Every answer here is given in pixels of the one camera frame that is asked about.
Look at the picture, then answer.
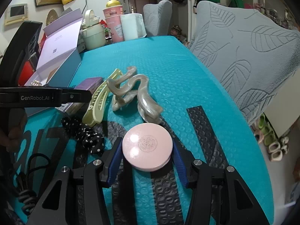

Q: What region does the pink round compact case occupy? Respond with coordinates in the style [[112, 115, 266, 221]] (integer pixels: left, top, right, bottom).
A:
[[122, 123, 173, 172]]

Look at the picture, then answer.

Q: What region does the gold rectangular box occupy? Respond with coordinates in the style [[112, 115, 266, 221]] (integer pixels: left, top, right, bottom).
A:
[[46, 68, 58, 84]]

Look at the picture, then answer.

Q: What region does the clear cream claw clip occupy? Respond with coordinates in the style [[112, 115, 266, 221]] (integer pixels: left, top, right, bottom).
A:
[[30, 80, 43, 86]]

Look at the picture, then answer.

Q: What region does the person's left hand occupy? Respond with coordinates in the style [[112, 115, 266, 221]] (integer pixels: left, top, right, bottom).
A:
[[1, 108, 27, 152]]

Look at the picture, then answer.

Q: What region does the purple small carton box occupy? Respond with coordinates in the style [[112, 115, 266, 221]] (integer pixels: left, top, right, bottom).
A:
[[56, 77, 104, 116]]

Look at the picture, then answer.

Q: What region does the red canister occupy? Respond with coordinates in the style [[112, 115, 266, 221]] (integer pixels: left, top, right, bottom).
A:
[[18, 61, 35, 86]]

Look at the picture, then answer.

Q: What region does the yellow-green hair clip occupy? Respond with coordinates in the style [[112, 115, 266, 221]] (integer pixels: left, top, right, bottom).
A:
[[82, 69, 123, 127]]

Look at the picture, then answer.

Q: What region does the black polka dot scrunchie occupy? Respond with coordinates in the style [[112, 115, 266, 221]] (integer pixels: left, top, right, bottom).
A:
[[61, 116, 105, 156]]

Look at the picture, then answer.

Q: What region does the open lavender gift box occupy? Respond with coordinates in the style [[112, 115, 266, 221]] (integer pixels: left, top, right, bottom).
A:
[[25, 9, 82, 87]]

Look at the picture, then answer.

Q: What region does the beige translucent claw clip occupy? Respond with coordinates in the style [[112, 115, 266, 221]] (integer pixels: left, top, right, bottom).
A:
[[107, 66, 163, 124]]

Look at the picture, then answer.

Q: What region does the pale green kettle jug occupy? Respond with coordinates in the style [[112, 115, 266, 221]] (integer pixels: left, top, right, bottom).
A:
[[81, 9, 106, 50]]

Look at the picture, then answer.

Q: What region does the pile of slippers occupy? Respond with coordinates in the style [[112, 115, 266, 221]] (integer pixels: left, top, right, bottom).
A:
[[251, 113, 289, 162]]

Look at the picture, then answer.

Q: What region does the white refrigerator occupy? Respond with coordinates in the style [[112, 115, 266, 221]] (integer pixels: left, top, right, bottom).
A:
[[63, 0, 110, 20]]

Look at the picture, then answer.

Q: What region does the pink paper cup stack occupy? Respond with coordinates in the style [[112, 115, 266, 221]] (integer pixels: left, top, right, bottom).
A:
[[103, 5, 124, 43]]

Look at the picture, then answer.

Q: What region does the white paper towel roll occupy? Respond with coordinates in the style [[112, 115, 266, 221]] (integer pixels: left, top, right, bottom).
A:
[[121, 13, 146, 41]]

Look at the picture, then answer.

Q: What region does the yellow pear fruit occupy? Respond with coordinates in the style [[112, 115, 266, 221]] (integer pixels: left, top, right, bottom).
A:
[[106, 0, 121, 8]]

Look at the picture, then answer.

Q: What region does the white cabinet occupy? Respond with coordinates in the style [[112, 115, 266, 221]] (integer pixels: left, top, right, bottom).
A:
[[264, 70, 299, 137]]

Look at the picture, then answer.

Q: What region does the grey leaf chair cover far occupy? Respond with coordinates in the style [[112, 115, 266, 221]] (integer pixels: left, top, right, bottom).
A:
[[143, 0, 172, 37]]

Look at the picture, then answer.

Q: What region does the grey leaf chair cover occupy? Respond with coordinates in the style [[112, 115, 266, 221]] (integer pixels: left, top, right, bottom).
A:
[[189, 1, 299, 124], [143, 0, 172, 37]]

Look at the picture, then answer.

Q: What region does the grey leaf chair cover near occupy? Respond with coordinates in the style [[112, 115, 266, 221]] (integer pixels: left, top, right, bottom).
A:
[[189, 1, 299, 124]]

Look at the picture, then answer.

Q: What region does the wall intercom panel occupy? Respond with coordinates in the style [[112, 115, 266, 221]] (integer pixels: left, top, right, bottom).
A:
[[4, 4, 29, 26]]

